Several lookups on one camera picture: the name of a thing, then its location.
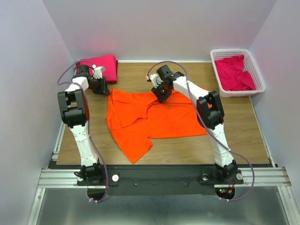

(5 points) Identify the folded dark red t shirt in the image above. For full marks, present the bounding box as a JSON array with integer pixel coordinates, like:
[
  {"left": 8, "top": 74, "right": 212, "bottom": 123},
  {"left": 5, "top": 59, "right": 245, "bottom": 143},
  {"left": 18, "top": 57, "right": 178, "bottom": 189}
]
[{"left": 75, "top": 59, "right": 119, "bottom": 85}]

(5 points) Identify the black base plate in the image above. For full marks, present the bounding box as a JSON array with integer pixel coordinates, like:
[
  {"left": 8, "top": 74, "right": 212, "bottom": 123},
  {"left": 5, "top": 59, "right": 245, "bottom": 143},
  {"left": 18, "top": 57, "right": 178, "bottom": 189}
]
[{"left": 38, "top": 164, "right": 243, "bottom": 199}]

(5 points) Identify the pink plastic basket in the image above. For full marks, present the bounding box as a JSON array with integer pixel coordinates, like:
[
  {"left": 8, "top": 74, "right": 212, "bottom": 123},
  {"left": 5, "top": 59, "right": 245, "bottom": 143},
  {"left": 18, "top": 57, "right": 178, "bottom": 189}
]
[{"left": 210, "top": 49, "right": 265, "bottom": 98}]

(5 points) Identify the crumpled pink t shirt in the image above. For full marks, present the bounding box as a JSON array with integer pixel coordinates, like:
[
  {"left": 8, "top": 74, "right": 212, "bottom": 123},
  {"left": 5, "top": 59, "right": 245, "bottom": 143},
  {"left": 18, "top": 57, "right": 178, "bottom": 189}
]
[{"left": 215, "top": 54, "right": 256, "bottom": 91}]

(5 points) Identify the folded pink t shirt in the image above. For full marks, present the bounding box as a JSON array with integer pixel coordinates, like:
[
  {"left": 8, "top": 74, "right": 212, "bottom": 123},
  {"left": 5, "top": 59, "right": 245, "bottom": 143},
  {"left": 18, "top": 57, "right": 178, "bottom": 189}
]
[{"left": 77, "top": 53, "right": 117, "bottom": 83}]

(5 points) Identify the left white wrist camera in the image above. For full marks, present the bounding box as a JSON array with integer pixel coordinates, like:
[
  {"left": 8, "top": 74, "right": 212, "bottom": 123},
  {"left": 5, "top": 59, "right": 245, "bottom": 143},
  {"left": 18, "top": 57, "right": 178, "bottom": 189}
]
[{"left": 92, "top": 64, "right": 105, "bottom": 79}]

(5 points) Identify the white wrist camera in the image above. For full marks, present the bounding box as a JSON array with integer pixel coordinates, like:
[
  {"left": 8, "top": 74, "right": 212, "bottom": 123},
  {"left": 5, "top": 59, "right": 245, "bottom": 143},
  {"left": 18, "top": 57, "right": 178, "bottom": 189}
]
[
  {"left": 92, "top": 64, "right": 105, "bottom": 79},
  {"left": 146, "top": 74, "right": 163, "bottom": 88}
]

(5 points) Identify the orange t shirt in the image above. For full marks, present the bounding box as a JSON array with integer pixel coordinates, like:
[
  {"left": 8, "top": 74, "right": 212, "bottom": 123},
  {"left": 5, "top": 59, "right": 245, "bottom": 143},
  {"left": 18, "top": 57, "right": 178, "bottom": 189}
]
[{"left": 106, "top": 89, "right": 207, "bottom": 164}]

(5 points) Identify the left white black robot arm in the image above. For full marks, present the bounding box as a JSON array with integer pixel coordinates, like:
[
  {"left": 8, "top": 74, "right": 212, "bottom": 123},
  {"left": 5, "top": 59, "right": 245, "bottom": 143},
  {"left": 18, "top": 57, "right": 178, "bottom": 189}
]
[{"left": 57, "top": 64, "right": 110, "bottom": 185}]

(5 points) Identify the aluminium frame rail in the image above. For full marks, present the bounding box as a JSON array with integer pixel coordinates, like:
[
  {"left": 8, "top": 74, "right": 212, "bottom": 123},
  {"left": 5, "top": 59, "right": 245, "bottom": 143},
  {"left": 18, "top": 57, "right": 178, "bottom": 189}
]
[{"left": 29, "top": 91, "right": 300, "bottom": 225}]

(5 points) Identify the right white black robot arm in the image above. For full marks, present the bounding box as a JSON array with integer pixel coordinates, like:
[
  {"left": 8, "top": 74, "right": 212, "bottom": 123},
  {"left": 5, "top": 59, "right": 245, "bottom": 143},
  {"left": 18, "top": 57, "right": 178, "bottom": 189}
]
[{"left": 146, "top": 65, "right": 243, "bottom": 183}]

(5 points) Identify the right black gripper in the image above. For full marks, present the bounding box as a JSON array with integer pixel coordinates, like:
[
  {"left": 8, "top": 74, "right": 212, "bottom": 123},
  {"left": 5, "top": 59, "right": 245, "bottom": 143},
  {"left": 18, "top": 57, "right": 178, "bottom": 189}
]
[{"left": 150, "top": 82, "right": 172, "bottom": 104}]

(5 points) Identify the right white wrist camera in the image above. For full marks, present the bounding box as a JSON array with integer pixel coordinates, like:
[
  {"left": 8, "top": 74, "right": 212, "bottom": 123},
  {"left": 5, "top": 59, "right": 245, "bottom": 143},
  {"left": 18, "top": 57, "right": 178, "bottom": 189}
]
[{"left": 146, "top": 74, "right": 163, "bottom": 88}]

